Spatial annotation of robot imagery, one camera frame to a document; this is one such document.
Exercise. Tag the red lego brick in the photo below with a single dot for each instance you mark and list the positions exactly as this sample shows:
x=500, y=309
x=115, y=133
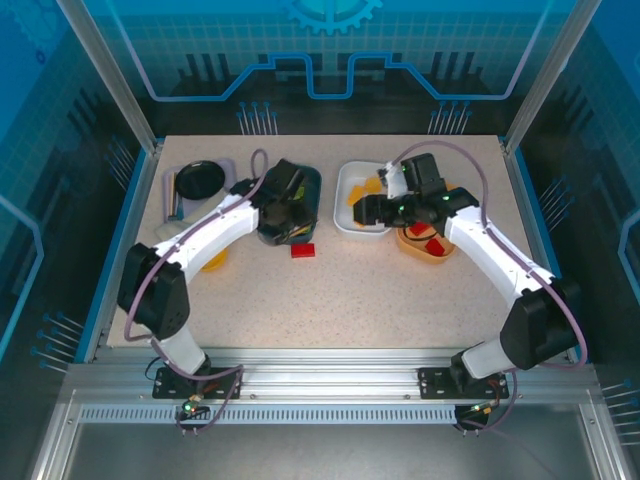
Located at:
x=436, y=247
x=417, y=231
x=303, y=251

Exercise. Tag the yellow round bowl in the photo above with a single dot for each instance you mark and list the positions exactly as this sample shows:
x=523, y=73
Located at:
x=215, y=264

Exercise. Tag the black round plate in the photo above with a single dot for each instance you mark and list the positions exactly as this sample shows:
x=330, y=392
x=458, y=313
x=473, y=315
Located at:
x=200, y=180

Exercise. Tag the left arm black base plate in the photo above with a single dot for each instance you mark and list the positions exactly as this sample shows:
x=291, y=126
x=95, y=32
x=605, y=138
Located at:
x=170, y=385

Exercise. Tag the small green lego brick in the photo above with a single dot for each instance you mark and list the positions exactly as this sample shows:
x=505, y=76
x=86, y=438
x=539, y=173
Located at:
x=302, y=231

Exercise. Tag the white plastic container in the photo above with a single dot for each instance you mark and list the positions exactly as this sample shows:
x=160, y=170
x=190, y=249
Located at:
x=345, y=220

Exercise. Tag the orange plastic container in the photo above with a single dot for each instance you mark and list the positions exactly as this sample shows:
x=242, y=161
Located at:
x=415, y=252

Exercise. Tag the beige cloth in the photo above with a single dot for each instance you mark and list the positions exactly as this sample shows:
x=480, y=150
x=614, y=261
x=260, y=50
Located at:
x=167, y=231

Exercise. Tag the lavender tray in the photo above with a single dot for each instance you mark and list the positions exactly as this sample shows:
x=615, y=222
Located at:
x=231, y=167

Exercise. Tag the long yellow lego brick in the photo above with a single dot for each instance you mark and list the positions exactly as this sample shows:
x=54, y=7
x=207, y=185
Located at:
x=356, y=195

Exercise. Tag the aluminium mounting rail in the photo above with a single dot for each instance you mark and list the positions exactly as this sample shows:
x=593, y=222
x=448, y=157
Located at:
x=325, y=375

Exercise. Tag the teal plastic container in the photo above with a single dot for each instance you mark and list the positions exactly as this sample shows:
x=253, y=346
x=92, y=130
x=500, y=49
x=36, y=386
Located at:
x=314, y=176

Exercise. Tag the wooden utensil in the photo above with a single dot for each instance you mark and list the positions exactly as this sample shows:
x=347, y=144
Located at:
x=172, y=195

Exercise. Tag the long green lego brick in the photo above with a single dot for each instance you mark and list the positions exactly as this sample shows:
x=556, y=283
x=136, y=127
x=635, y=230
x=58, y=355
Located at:
x=300, y=192

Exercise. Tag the aluminium frame post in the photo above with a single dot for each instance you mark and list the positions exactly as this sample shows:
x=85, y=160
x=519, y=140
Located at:
x=115, y=75
x=545, y=85

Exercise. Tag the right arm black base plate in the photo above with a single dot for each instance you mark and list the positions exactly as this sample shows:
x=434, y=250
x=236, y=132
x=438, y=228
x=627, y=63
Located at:
x=435, y=382

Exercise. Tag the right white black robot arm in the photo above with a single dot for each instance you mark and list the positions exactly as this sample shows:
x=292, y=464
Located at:
x=480, y=250

